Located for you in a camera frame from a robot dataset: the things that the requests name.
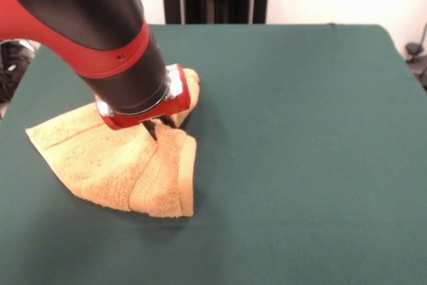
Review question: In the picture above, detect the dark green table cloth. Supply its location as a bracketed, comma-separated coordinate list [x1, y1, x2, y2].
[0, 23, 427, 285]

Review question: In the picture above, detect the tan towel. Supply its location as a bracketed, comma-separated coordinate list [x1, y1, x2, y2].
[25, 67, 201, 218]

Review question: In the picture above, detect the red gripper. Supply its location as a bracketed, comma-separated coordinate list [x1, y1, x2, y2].
[94, 62, 191, 141]

